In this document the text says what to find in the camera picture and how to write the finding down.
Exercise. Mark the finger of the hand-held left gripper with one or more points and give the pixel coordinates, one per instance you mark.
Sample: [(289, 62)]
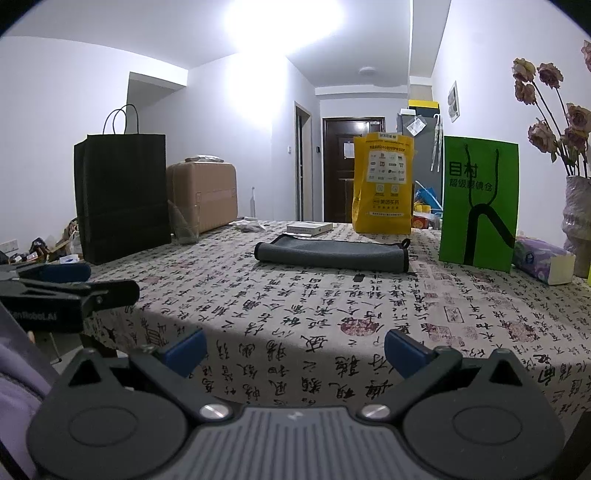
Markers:
[(55, 272), (99, 294)]

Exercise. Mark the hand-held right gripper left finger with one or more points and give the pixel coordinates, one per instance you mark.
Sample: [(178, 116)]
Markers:
[(187, 353)]

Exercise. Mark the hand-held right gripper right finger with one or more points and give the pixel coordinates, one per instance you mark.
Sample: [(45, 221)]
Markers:
[(406, 353)]

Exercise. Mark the grey towel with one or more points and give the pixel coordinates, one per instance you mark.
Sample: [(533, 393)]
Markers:
[(330, 253)]

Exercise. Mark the floor clutter pile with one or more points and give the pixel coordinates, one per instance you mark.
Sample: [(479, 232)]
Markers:
[(46, 247)]

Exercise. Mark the person's purple clothing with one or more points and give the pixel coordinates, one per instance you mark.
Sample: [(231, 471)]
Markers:
[(21, 397)]

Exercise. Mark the calligraphy printed tablecloth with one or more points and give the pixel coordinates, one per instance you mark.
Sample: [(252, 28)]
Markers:
[(323, 318)]

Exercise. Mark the black paper bag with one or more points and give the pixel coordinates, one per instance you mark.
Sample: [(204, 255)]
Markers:
[(121, 198)]

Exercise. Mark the clear glass cup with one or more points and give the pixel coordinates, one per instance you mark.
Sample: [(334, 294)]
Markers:
[(184, 224)]

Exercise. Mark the white crumpled paper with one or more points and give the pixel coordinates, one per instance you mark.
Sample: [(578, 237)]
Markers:
[(247, 225)]

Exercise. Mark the beige suitcase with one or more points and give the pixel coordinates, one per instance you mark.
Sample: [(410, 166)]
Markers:
[(207, 194)]

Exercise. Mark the flat white box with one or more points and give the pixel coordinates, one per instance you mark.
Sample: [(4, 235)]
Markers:
[(308, 227)]

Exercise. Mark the purple tissue pack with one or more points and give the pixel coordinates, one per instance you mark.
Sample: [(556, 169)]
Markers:
[(538, 256)]

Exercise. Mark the green paper bag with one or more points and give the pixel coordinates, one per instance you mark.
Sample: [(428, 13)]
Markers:
[(480, 203)]

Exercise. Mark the yellow paper delivery bag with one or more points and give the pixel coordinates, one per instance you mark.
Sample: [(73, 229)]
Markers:
[(382, 184)]

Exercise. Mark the dark wooden door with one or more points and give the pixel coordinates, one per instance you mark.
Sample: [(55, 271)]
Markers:
[(339, 175)]

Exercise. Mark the grey refrigerator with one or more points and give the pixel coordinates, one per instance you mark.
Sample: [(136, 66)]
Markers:
[(420, 152)]

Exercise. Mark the yellow and black box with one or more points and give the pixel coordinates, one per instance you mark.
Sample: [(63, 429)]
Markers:
[(422, 105)]

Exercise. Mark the dried rose bouquet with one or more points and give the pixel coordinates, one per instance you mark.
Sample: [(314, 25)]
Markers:
[(549, 120)]

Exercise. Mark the round ceiling lamp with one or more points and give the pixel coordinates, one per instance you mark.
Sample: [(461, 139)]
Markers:
[(368, 71)]

